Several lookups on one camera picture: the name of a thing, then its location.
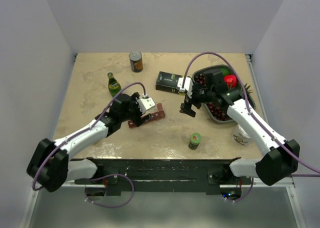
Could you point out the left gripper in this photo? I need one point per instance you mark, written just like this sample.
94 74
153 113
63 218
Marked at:
133 102

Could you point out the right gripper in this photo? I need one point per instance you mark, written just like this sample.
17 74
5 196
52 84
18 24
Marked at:
186 106

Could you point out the red weekly pill organizer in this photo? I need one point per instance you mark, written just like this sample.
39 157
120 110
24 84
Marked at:
155 115

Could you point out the green pill bottle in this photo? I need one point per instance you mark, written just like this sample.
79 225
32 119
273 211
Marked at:
194 141

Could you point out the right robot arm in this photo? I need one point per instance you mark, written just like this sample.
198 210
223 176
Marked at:
277 152

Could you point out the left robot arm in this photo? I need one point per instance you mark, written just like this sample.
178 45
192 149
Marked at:
52 162

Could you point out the grey fruit tray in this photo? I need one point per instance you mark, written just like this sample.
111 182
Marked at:
211 69

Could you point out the dark red grapes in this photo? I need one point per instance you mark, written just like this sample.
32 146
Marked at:
216 112

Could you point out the black green carton box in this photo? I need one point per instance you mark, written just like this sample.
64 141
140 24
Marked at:
167 82

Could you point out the green glass bottle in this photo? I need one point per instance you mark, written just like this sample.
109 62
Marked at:
114 86

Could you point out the right red apple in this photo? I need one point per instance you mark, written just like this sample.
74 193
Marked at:
230 80

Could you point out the green lime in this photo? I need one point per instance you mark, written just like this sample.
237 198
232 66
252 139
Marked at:
225 71

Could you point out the small pineapple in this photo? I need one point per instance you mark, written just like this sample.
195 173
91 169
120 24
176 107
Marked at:
246 89

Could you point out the white paper cup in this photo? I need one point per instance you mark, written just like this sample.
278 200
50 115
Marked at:
240 136

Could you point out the orange black tin can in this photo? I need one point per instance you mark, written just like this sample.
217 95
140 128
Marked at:
136 61

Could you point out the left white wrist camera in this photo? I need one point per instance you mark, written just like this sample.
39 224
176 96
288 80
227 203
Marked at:
145 103

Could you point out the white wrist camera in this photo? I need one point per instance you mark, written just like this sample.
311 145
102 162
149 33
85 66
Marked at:
185 86
145 103

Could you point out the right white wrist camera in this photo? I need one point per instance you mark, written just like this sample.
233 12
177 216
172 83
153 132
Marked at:
185 86

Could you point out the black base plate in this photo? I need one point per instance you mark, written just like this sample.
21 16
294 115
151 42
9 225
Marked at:
209 176

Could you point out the aluminium frame rail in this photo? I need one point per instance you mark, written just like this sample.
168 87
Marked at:
270 114

